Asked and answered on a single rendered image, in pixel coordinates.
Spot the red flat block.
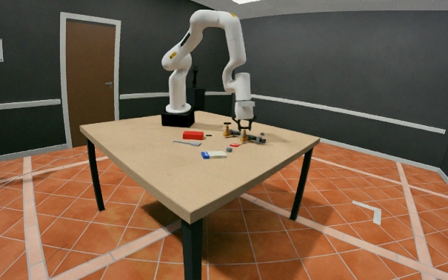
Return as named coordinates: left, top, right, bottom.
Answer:
left=182, top=131, right=204, bottom=140

